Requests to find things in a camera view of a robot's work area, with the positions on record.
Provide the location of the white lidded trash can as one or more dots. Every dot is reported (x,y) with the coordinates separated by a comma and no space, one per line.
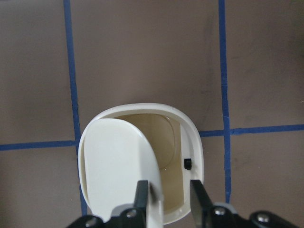
(129,143)

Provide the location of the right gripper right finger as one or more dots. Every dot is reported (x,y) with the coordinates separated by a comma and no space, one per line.
(200,203)

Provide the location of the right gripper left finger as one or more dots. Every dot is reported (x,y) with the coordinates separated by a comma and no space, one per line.
(141,203)

